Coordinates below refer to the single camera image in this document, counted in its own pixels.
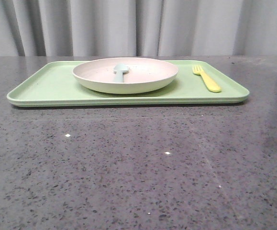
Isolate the cream round plate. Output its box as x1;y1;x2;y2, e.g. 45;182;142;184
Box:
73;57;178;94

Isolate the pale blue plastic spoon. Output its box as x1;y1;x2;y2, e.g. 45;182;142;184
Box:
113;63;129;83

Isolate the yellow plastic fork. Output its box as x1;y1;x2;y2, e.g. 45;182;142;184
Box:
192;65;222;93

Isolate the light green rectangular tray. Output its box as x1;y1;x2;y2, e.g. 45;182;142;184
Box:
7;60;249;107

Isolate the white pleated curtain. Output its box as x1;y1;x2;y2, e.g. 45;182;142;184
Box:
0;0;277;57

